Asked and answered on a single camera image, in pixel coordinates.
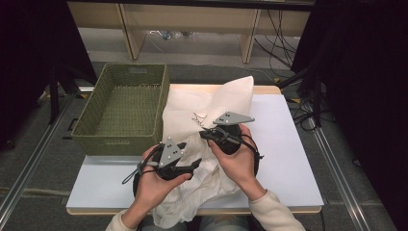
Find hanging black cables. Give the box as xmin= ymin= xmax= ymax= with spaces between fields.
xmin=253 ymin=9 xmax=298 ymax=70

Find light wooden desk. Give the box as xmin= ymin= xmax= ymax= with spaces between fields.
xmin=66 ymin=0 xmax=313 ymax=64

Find small wooden table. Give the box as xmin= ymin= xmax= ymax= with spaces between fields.
xmin=65 ymin=84 xmax=323 ymax=217

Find clear clutter under desk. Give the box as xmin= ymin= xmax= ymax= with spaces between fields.
xmin=148 ymin=30 xmax=194 ymax=41

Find person's right hand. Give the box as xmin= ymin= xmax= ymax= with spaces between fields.
xmin=207 ymin=123 xmax=262 ymax=197

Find person's legs in jeans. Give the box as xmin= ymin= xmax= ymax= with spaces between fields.
xmin=140 ymin=215 xmax=254 ymax=231

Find person's left hand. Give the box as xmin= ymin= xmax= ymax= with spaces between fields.
xmin=134 ymin=145 xmax=193 ymax=223

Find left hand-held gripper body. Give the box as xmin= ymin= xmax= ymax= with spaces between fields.
xmin=150 ymin=136 xmax=195 ymax=182

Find aluminium floor rail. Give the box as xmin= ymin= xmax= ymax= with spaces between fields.
xmin=0 ymin=86 xmax=95 ymax=222
xmin=306 ymin=116 xmax=374 ymax=231

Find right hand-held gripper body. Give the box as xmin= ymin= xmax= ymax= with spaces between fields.
xmin=208 ymin=111 xmax=257 ymax=156

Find white garment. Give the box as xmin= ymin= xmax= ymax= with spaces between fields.
xmin=151 ymin=133 xmax=242 ymax=230

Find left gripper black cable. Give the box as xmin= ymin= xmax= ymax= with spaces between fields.
xmin=121 ymin=143 xmax=166 ymax=197

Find cream mesh laundry bag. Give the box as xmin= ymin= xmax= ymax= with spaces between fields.
xmin=162 ymin=75 xmax=255 ymax=162

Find black cables on floor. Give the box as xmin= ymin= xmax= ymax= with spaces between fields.
xmin=287 ymin=95 xmax=336 ymax=133

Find black metal stand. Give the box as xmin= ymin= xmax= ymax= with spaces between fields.
xmin=277 ymin=62 xmax=325 ymax=129
xmin=47 ymin=62 xmax=98 ymax=125

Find white table sheet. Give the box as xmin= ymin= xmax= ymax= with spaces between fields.
xmin=65 ymin=92 xmax=325 ymax=209

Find green woven basket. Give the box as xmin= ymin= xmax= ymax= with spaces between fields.
xmin=70 ymin=63 xmax=170 ymax=157

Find dark curtain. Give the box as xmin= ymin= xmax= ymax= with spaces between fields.
xmin=291 ymin=0 xmax=408 ymax=231
xmin=0 ymin=0 xmax=98 ymax=152

